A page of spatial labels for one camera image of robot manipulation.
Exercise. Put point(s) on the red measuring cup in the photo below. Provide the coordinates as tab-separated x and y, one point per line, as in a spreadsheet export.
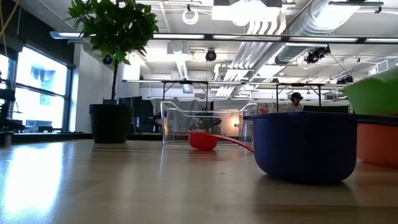
202	141

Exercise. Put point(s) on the purple measuring cup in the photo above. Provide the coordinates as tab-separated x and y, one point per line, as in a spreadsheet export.
304	146

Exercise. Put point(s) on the green measuring cup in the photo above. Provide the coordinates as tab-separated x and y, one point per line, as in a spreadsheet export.
373	96

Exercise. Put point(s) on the orange measuring cup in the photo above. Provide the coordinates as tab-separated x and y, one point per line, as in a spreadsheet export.
377	143

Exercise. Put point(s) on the clear plastic basket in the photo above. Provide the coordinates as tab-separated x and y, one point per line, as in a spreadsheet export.
169	133

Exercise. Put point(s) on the black-framed background table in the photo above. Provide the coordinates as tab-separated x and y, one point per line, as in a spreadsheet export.
186	82
298	84

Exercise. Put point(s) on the ceiling strip light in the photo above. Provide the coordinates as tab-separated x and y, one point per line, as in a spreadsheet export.
178	36

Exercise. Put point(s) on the black plant pot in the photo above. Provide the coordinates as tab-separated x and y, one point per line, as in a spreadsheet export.
110	124

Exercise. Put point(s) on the person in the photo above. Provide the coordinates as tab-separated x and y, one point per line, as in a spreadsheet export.
295	105

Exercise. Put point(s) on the green leafy plant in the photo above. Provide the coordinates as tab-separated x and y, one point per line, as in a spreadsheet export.
115	34

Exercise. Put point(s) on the black monitor row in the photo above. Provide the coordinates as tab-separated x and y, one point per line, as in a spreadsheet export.
326	109

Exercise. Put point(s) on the black ceiling spotlights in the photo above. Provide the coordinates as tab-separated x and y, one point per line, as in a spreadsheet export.
345	80
314	56

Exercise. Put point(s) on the large window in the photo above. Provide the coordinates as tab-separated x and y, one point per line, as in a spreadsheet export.
40	93

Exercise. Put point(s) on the black background workstation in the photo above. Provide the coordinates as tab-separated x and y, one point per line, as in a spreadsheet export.
7	95

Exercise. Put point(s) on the black dome ceiling camera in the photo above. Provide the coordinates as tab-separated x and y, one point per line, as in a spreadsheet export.
107	59
211	56

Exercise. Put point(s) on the colourful wall poster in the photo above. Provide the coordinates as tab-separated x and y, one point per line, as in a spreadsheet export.
264	109

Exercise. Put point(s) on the silver ventilation duct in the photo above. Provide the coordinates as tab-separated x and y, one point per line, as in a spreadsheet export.
311	21

